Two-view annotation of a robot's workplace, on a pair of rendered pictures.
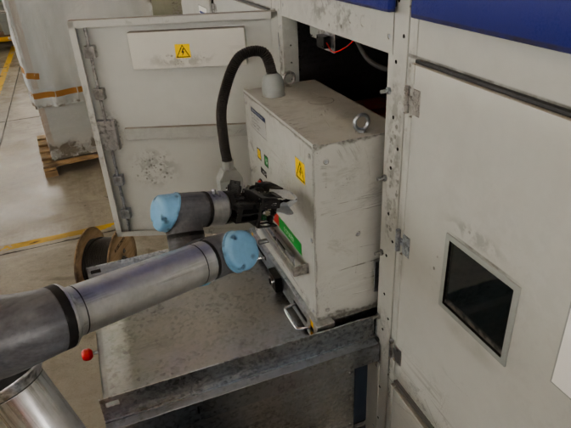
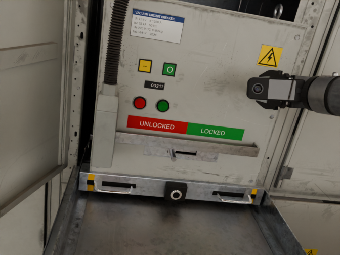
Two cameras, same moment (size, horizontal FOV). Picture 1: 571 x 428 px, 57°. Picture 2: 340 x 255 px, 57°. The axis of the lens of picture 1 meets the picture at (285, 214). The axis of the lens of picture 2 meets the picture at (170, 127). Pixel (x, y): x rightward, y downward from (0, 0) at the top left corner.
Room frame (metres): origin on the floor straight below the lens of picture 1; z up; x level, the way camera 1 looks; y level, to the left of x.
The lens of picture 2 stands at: (1.18, 0.79, 1.40)
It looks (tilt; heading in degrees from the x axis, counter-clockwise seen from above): 23 degrees down; 280
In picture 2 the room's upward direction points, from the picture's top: 11 degrees clockwise
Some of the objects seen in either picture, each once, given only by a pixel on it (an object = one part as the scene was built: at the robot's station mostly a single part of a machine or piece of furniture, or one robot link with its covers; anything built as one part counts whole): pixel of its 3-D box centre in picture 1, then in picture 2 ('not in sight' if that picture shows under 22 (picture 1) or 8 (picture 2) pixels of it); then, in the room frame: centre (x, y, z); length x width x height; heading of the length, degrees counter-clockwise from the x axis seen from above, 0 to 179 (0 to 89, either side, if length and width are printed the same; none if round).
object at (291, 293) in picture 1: (286, 277); (174, 184); (1.27, 0.01, 0.90); 0.54 x 0.05 x 0.06; 20
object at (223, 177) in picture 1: (232, 194); (105, 128); (1.44, 0.16, 1.09); 0.08 x 0.05 x 0.17; 110
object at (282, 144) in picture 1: (276, 200); (192, 106); (1.26, 0.02, 1.15); 0.48 x 0.01 x 0.48; 20
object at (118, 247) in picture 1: (107, 262); not in sight; (2.47, 1.00, 0.20); 0.40 x 0.22 x 0.40; 174
